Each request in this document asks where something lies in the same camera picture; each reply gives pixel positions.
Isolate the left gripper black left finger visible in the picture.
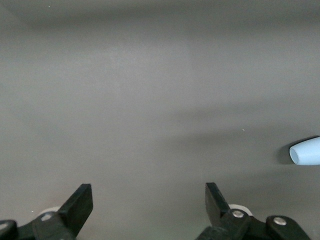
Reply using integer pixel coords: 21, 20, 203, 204
31, 183, 94, 240

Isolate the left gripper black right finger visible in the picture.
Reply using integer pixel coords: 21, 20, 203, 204
194, 182, 253, 240

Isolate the light blue plastic cup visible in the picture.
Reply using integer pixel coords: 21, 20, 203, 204
288, 136, 320, 166

